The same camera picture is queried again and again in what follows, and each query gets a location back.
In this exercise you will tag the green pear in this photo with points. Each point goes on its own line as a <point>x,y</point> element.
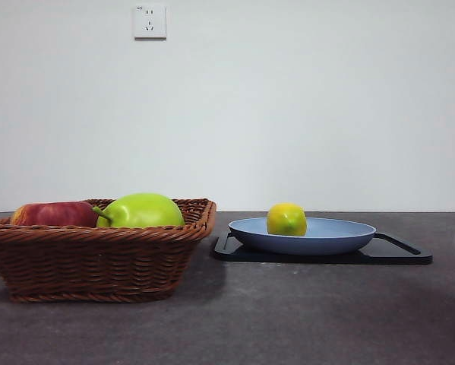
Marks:
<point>147,213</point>

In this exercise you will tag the brown wicker basket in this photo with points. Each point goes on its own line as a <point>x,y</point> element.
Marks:
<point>98,258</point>

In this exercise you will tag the red apple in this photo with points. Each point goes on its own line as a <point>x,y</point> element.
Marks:
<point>52,214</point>

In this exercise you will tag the black flat tray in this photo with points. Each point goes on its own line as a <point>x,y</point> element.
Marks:
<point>394,255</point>

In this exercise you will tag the white wall socket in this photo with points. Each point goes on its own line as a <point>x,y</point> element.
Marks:
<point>149,22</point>

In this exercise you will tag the yellow lemon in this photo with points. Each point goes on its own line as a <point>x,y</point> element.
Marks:
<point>286,220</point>

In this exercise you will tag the blue round plate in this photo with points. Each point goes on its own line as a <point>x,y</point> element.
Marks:
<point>326,239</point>

